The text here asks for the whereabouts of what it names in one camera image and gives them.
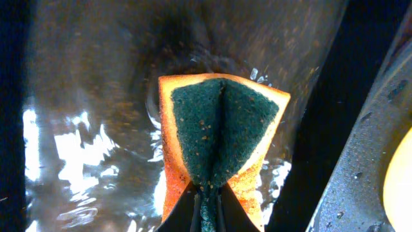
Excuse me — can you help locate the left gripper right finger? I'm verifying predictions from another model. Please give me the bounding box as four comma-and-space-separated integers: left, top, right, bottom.
217, 184, 259, 232

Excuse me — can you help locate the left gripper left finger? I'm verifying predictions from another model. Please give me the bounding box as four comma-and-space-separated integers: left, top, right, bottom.
155, 182, 201, 232

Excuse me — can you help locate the green and orange sponge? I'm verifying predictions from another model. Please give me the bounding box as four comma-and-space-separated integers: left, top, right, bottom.
158, 73, 290, 231

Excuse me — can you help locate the yellow plate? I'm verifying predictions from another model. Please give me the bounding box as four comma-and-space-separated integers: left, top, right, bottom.
383, 129, 411, 232

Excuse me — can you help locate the black round tray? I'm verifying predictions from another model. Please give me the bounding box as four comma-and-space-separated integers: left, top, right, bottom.
306, 10, 411, 232

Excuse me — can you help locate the black rectangular water tray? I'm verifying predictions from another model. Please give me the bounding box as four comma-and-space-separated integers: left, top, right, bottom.
1, 1, 411, 231

